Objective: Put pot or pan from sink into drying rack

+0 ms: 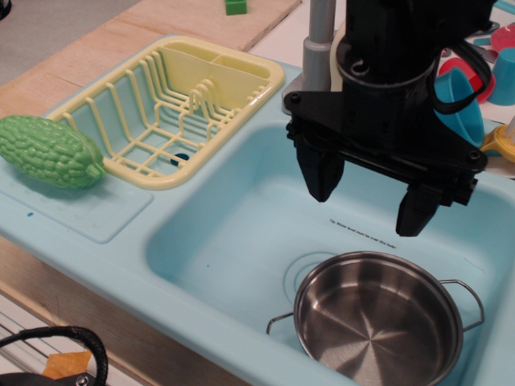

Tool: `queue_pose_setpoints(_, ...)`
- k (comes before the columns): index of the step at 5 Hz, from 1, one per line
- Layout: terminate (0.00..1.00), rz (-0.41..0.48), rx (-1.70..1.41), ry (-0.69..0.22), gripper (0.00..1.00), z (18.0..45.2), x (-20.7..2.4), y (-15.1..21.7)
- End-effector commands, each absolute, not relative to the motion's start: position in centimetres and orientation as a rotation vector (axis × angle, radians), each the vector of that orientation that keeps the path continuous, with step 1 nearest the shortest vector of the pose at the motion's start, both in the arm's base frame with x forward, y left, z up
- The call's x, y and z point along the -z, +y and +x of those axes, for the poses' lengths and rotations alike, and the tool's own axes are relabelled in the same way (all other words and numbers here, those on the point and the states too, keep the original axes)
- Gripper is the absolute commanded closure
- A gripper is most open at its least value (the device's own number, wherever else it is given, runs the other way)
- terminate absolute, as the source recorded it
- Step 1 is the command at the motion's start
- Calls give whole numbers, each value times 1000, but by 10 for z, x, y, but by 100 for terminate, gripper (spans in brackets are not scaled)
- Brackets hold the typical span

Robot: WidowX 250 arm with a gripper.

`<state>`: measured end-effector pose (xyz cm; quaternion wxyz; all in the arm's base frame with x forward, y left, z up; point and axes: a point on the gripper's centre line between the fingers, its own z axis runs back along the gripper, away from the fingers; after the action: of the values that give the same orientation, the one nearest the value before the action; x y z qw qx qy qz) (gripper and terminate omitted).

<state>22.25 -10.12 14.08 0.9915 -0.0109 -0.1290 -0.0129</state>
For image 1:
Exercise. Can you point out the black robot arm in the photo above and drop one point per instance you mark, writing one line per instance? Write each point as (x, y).
(393, 41)

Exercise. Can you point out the yellow plastic utensil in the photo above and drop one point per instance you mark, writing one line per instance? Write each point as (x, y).
(501, 140)

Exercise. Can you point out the grey toy faucet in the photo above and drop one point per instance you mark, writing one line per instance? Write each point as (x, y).
(320, 71)

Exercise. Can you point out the blue plastic cup lying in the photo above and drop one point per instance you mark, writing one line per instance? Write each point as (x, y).
(467, 122)

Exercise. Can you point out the red plastic plate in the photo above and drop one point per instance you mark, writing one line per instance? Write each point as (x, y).
(473, 78)

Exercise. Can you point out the wooden board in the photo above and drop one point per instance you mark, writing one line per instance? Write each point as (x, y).
(53, 79)

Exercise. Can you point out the green toy bitter melon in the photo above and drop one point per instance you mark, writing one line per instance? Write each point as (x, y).
(51, 152)

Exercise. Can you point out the yellow plastic drying rack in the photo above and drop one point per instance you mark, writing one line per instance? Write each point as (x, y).
(159, 116)

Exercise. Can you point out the pink plastic bowl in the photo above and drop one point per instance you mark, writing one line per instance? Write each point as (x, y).
(503, 37)

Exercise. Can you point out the green toy block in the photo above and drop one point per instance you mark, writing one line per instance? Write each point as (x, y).
(235, 7)

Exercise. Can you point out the light blue toy sink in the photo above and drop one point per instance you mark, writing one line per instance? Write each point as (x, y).
(181, 283)

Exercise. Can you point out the stainless steel pot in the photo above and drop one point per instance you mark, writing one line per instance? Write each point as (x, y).
(379, 319)

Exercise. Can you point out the upright blue plastic cup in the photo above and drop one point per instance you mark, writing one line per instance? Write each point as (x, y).
(503, 71)

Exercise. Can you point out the orange tape piece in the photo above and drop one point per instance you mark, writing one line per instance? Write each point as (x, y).
(66, 364)

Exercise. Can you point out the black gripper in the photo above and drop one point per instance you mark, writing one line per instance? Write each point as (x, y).
(391, 129)

